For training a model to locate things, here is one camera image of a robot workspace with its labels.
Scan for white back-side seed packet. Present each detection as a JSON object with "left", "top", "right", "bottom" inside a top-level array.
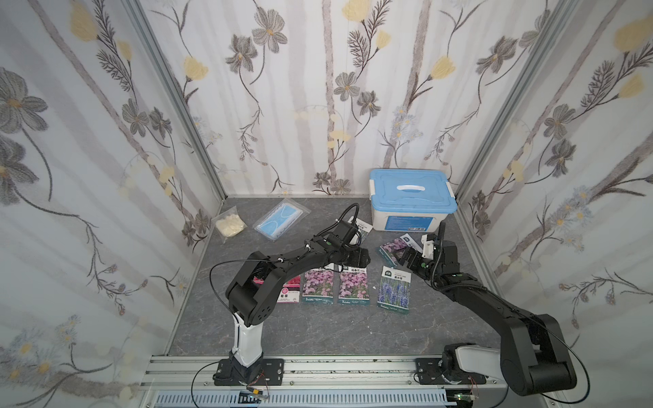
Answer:
[{"left": 301, "top": 269, "right": 334, "bottom": 304}]

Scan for lavender seed packet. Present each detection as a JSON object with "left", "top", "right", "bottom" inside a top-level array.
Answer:
[
  {"left": 355, "top": 219, "right": 372, "bottom": 243},
  {"left": 377, "top": 266, "right": 412, "bottom": 314}
]

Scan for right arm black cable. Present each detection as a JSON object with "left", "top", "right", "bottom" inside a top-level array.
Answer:
[{"left": 430, "top": 220, "right": 591, "bottom": 408}]

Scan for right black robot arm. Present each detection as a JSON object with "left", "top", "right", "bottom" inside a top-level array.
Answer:
[{"left": 399, "top": 242, "right": 577, "bottom": 396}]

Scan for blue lidded storage box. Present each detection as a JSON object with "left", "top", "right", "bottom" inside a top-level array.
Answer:
[{"left": 369, "top": 168, "right": 457, "bottom": 233}]

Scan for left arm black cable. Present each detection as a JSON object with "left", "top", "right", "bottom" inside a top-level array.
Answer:
[{"left": 189, "top": 202, "right": 361, "bottom": 408}]

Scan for pink cosmos seed packet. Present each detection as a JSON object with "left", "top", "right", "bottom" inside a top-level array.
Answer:
[
  {"left": 338, "top": 268, "right": 370, "bottom": 305},
  {"left": 378, "top": 234, "right": 423, "bottom": 268}
]

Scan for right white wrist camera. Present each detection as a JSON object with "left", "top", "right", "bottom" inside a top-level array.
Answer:
[{"left": 421, "top": 234, "right": 437, "bottom": 260}]

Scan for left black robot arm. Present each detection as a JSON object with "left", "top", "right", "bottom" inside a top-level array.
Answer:
[{"left": 214, "top": 221, "right": 361, "bottom": 385}]

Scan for bagged blue face masks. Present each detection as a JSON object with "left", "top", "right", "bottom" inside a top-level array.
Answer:
[{"left": 254, "top": 198, "right": 311, "bottom": 241}]

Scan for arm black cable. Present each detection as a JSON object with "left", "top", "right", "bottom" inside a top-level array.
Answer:
[
  {"left": 189, "top": 202, "right": 361, "bottom": 408},
  {"left": 430, "top": 220, "right": 591, "bottom": 408}
]

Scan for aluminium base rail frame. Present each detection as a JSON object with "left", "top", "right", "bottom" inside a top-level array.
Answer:
[{"left": 139, "top": 355, "right": 557, "bottom": 407}]

